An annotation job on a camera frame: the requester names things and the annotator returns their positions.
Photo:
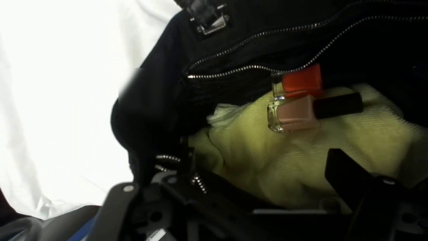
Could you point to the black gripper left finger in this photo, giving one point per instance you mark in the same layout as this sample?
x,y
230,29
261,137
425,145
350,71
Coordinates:
x,y
120,214

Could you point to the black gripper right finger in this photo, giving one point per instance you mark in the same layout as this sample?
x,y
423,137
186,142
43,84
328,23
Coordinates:
x,y
388,209

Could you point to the nude beige nail polish bottle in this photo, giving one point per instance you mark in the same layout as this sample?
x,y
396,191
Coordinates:
x,y
296,115

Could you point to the orange-red nail polish bottle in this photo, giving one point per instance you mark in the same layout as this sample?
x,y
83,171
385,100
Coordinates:
x,y
302,82

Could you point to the white tablecloth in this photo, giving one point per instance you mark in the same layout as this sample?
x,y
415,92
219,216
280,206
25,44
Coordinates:
x,y
58,111

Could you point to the yellow cloth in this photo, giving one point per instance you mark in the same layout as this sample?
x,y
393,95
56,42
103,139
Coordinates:
x,y
268,155

